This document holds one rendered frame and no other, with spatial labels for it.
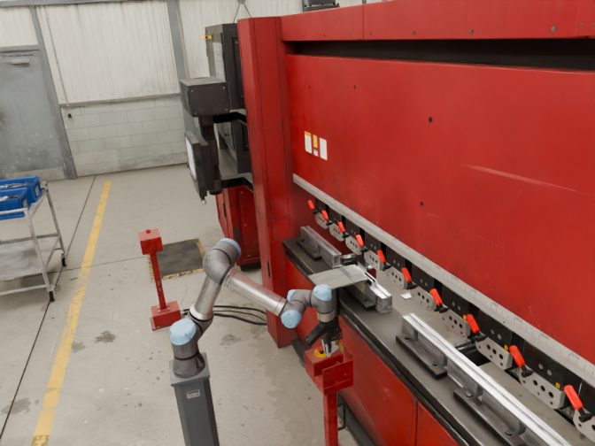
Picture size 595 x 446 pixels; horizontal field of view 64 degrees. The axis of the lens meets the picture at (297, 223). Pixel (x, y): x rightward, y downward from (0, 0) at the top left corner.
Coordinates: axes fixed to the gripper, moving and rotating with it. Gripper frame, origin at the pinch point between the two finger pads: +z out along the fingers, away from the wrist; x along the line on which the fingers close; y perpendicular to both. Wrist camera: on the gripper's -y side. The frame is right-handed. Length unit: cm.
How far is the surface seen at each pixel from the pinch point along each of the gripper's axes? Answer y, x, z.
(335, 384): -0.1, -4.7, 13.5
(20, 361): -168, 203, 69
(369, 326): 26.3, 5.7, -1.4
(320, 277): 19.2, 40.2, -14.6
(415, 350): 31.6, -23.3, -3.9
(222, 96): 11, 137, -102
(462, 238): 39, -43, -64
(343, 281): 27.3, 30.0, -13.9
